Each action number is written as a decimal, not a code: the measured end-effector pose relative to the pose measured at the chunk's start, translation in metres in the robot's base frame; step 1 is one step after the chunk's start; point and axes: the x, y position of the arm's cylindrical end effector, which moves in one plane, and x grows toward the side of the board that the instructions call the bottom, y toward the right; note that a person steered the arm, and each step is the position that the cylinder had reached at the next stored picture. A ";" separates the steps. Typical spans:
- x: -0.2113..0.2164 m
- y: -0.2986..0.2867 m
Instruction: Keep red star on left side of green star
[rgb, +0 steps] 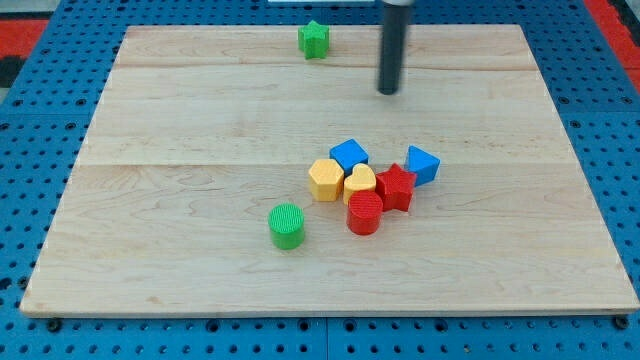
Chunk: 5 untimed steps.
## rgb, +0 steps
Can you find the green star block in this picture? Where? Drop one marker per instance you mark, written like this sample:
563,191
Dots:
314,40

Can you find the red star block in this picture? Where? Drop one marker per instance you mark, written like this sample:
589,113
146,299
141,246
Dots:
395,187

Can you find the yellow hexagon block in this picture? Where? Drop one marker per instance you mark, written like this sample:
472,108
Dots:
325,180

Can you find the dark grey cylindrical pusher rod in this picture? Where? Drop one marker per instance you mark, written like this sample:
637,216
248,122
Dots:
396,19

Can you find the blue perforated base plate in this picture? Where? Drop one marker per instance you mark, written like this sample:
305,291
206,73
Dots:
48,108

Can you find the red cylinder block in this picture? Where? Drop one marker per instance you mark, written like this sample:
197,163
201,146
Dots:
365,210

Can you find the blue triangle block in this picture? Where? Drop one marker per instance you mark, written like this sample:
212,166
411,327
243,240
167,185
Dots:
422,164

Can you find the light wooden board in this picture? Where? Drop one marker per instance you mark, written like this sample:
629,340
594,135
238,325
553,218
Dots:
201,130

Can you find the green cylinder block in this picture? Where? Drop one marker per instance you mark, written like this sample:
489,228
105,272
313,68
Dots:
286,223

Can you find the yellow heart block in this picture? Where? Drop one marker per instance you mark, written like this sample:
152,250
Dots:
362,178

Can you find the blue cube block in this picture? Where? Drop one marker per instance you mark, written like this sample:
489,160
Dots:
348,154

